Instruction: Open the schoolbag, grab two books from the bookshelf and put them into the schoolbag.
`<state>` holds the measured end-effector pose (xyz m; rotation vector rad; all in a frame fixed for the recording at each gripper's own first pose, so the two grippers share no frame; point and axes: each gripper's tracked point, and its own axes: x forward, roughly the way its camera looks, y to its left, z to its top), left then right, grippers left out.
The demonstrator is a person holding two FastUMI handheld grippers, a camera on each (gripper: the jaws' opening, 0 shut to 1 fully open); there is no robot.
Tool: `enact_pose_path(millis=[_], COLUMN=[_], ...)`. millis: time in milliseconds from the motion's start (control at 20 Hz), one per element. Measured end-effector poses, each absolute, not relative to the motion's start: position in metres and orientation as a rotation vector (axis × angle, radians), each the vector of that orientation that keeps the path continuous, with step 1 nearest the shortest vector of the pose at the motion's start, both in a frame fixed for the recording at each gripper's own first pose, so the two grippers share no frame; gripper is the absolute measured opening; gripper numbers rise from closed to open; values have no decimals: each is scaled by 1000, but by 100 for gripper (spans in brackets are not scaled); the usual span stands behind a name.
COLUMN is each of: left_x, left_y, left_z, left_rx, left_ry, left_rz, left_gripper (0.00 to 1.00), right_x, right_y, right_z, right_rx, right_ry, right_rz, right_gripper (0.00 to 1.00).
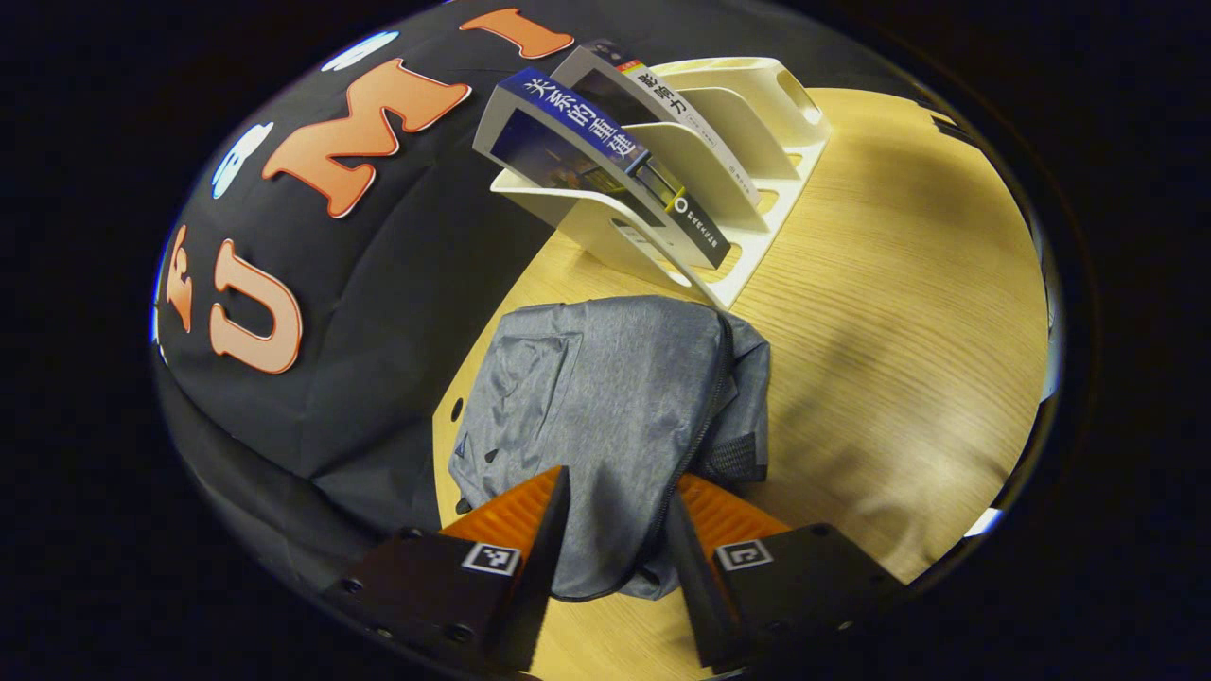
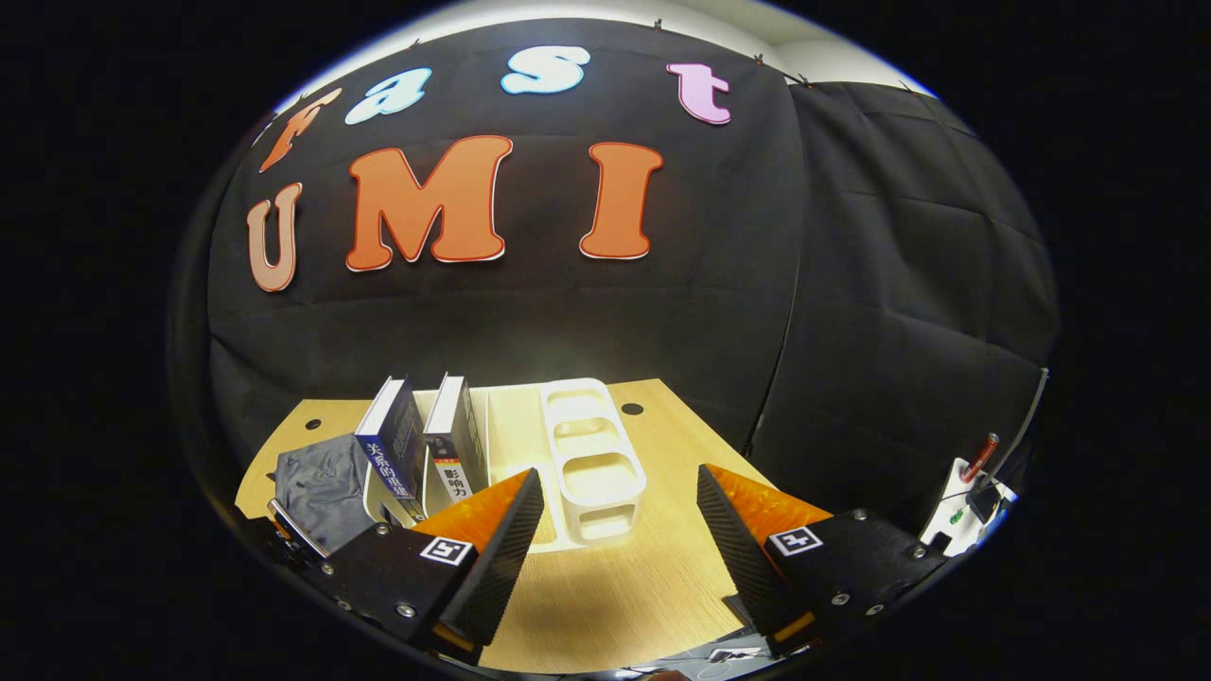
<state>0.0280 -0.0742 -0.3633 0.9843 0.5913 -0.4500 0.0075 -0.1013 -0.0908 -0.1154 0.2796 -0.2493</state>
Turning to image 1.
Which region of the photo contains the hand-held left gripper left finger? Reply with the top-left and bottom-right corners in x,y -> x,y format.
326,465 -> 571,677

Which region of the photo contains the white portrait cover book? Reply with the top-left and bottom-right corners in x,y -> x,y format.
552,40 -> 758,214

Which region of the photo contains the blue book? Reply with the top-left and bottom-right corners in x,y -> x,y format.
473,66 -> 731,271

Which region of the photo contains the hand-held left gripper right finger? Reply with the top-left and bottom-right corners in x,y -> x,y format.
665,473 -> 904,674

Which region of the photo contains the grey schoolbag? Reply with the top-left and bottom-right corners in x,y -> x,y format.
448,295 -> 772,602

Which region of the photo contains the white bookshelf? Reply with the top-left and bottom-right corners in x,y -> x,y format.
490,57 -> 834,311

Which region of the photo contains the black backdrop cloth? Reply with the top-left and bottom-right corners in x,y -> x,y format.
151,0 -> 947,592

